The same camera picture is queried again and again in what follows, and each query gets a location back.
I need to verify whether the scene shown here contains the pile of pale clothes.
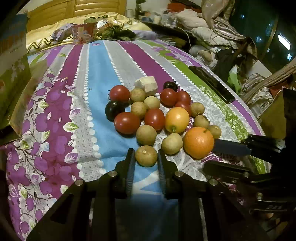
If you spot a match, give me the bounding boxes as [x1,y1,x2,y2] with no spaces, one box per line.
[176,0,258,67]

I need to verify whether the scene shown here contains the beige striped cloth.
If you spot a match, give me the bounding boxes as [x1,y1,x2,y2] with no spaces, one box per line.
[240,62,296,102]

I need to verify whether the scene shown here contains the yellow zigzag-trimmed quilt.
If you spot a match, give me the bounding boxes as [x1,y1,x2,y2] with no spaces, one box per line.
[25,13,158,55]

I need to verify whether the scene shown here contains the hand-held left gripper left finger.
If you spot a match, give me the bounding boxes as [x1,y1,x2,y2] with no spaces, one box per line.
[26,148,137,241]

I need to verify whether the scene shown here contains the single brown longan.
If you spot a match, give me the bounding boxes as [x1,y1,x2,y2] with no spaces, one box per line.
[135,146,158,167]

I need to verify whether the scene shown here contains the purple pouch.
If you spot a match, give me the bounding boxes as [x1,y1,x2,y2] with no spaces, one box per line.
[136,30,158,40]

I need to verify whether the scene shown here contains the black phone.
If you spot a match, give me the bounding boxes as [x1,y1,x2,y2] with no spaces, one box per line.
[188,65,236,104]

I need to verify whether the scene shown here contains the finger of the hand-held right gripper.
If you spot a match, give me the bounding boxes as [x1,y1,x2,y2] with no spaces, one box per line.
[212,134,281,163]
[203,161,257,186]

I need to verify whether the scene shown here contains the dark framed glass pane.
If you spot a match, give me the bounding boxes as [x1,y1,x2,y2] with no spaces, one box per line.
[228,0,296,75]

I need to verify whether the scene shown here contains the clear bread bag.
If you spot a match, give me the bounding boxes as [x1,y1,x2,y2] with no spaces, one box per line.
[96,19,116,32]

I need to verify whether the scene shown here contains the green plastic bag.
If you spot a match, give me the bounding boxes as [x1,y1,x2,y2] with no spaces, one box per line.
[228,66,242,93]

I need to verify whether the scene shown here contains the cluster of brown longans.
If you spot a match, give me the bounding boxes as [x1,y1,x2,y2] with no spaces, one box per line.
[130,88,222,155]

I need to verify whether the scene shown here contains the white cable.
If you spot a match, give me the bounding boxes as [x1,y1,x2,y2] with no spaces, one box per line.
[172,24,192,48]

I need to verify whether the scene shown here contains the wooden headboard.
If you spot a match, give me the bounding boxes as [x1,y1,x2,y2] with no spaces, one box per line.
[26,0,127,30]

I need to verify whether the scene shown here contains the dark purple plum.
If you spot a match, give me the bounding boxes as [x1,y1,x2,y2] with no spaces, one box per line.
[163,81,178,92]
[105,101,126,122]

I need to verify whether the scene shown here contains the cluttered dark bedside table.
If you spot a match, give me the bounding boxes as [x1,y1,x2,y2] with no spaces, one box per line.
[136,9,192,47]

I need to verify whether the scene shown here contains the white sugarcane chunk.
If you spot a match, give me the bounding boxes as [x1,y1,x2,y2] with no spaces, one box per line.
[134,76,158,96]

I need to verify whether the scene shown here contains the large orange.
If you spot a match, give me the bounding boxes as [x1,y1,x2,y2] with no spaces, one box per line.
[183,127,215,159]

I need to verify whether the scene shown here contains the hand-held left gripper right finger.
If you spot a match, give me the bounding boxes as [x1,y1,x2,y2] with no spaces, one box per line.
[157,149,271,241]

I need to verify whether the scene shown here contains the blue cardboard box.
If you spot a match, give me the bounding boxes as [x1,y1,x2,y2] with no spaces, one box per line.
[0,11,49,139]

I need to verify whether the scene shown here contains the black cloth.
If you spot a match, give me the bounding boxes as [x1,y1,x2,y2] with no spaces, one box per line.
[214,47,245,77]

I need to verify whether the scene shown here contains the yellow-orange citrus fruit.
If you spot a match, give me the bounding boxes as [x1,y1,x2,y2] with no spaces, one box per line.
[165,107,190,133]

